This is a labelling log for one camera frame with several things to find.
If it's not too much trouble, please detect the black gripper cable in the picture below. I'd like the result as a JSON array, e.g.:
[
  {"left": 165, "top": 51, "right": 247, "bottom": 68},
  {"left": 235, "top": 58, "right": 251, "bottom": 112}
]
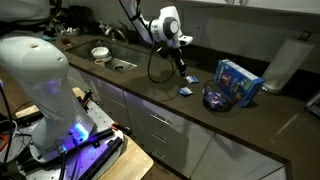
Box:
[{"left": 147, "top": 45, "right": 178, "bottom": 85}]

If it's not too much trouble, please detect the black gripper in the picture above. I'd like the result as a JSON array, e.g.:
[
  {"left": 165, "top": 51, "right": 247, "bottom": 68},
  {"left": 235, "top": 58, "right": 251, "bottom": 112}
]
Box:
[{"left": 155, "top": 45, "right": 188, "bottom": 78}]

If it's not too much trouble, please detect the red cable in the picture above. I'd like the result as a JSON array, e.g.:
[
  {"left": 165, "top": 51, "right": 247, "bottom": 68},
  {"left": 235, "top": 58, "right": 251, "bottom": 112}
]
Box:
[{"left": 0, "top": 134, "right": 10, "bottom": 153}]

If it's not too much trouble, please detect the black aluminium rail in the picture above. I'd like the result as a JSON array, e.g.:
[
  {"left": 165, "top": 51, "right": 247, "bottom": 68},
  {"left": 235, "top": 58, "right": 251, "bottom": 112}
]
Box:
[
  {"left": 78, "top": 136, "right": 124, "bottom": 180},
  {"left": 71, "top": 128, "right": 116, "bottom": 151}
]

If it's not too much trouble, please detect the blue value pack box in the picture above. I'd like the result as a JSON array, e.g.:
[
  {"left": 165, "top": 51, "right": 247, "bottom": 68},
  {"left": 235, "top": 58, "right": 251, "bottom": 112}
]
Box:
[{"left": 214, "top": 58, "right": 265, "bottom": 109}]

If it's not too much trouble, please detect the small red item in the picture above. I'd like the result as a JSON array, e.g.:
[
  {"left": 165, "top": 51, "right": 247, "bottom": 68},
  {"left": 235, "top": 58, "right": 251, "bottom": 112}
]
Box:
[{"left": 61, "top": 36, "right": 73, "bottom": 48}]

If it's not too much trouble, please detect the steel drawer handle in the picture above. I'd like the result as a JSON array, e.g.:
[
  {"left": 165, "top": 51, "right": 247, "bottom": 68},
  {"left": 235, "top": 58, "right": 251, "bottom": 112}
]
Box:
[
  {"left": 150, "top": 113, "right": 173, "bottom": 127},
  {"left": 151, "top": 150, "right": 167, "bottom": 162},
  {"left": 151, "top": 133, "right": 169, "bottom": 146}
]

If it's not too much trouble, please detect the small white dish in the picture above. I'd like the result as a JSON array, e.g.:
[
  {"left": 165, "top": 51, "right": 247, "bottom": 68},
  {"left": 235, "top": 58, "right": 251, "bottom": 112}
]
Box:
[{"left": 64, "top": 27, "right": 82, "bottom": 38}]

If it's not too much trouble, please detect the grey drawer cabinet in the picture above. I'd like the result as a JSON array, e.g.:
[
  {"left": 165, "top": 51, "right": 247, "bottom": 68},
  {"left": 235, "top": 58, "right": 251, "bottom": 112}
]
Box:
[{"left": 66, "top": 66, "right": 218, "bottom": 179}]

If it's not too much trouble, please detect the white paper towel roll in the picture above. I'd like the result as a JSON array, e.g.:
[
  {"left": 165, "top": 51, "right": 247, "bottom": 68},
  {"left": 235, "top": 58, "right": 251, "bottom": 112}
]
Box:
[{"left": 260, "top": 37, "right": 316, "bottom": 94}]

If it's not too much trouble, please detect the black wire mesh basket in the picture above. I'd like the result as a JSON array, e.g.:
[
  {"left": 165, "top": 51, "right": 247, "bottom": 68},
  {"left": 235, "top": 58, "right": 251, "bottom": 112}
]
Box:
[{"left": 202, "top": 79, "right": 235, "bottom": 113}]

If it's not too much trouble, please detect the grey cabinet door panel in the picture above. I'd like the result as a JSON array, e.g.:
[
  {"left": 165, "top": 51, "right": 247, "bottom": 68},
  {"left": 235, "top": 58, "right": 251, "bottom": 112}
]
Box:
[{"left": 191, "top": 133, "right": 289, "bottom": 180}]

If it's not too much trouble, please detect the metal mounting plate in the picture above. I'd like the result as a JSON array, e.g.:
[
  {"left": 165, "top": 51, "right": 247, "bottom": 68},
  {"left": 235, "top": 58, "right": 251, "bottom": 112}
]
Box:
[{"left": 0, "top": 99, "right": 125, "bottom": 180}]

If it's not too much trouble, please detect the white wall switch plate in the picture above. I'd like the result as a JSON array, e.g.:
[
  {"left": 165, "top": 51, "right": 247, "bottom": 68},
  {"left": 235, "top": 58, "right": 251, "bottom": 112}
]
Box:
[{"left": 186, "top": 23, "right": 204, "bottom": 43}]

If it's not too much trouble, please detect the wooden board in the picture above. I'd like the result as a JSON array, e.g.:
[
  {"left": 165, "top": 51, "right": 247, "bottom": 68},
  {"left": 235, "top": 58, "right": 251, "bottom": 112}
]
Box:
[{"left": 14, "top": 87, "right": 155, "bottom": 180}]

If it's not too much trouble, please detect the orange clamp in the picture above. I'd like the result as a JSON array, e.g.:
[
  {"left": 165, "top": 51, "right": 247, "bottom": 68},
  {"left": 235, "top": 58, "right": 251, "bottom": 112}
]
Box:
[{"left": 110, "top": 122, "right": 133, "bottom": 136}]

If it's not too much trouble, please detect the black and red clamp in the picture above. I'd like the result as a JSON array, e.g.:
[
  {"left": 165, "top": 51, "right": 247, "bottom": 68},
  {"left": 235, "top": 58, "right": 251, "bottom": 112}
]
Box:
[{"left": 80, "top": 89, "right": 95, "bottom": 108}]

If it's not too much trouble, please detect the black cable bundle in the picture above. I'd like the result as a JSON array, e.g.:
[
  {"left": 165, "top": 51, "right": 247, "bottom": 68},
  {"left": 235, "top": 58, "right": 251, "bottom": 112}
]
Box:
[{"left": 0, "top": 166, "right": 29, "bottom": 180}]

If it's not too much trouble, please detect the white bowl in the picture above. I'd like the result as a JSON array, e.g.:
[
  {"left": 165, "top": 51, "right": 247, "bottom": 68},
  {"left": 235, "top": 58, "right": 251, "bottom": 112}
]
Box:
[{"left": 91, "top": 47, "right": 112, "bottom": 61}]

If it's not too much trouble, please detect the white upper cabinet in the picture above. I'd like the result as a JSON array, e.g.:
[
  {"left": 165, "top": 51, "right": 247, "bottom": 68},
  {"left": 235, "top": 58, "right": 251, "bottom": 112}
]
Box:
[{"left": 173, "top": 0, "right": 320, "bottom": 16}]

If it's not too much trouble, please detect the steel faucet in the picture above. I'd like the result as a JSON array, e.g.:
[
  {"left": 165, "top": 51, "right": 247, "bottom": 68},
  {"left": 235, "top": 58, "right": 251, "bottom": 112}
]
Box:
[{"left": 103, "top": 26, "right": 128, "bottom": 43}]

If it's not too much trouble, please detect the steel kitchen sink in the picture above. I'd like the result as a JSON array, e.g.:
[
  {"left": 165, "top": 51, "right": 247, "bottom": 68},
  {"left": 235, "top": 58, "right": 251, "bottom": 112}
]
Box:
[{"left": 64, "top": 39, "right": 151, "bottom": 75}]

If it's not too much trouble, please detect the steel toaster oven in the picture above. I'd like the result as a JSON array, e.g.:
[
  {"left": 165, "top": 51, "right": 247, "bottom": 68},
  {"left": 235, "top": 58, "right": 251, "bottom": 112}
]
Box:
[{"left": 305, "top": 90, "right": 320, "bottom": 118}]

